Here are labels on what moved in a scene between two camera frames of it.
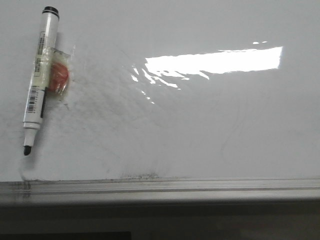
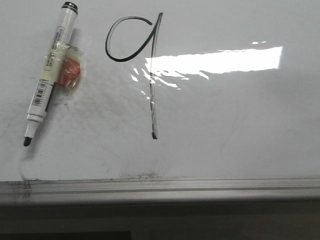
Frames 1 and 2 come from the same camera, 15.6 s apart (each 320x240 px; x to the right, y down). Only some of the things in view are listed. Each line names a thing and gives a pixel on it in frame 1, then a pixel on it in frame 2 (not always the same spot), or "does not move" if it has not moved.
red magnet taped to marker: [60, 73] → [72, 71]
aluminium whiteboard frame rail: [161, 191] does not move
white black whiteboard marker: [35, 109] → [44, 85]
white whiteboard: [166, 90] does not move
